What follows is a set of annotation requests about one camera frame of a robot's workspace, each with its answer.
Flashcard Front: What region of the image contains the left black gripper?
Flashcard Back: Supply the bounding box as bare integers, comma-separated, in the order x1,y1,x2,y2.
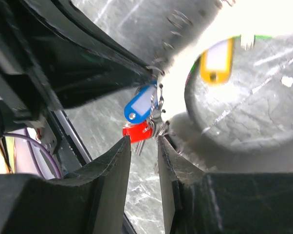
0,0,152,139

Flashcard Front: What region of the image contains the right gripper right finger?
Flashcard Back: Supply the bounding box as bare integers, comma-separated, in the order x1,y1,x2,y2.
158,137,293,234

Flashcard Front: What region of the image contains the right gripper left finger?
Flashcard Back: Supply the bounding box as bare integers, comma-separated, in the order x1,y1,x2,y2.
0,136,131,234

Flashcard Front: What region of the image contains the blue key tag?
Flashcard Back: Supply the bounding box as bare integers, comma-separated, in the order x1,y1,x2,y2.
124,84,158,124

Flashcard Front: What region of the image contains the red key tag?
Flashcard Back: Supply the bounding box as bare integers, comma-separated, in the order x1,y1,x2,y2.
122,120,153,143

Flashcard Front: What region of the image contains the large metal keyring with keys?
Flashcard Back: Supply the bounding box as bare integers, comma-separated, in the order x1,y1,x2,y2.
134,0,293,176

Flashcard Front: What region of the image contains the yellow key tag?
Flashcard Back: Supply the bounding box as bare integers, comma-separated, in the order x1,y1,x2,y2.
200,38,234,85

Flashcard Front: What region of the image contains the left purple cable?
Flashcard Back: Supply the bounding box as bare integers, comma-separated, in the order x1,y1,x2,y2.
2,128,63,180

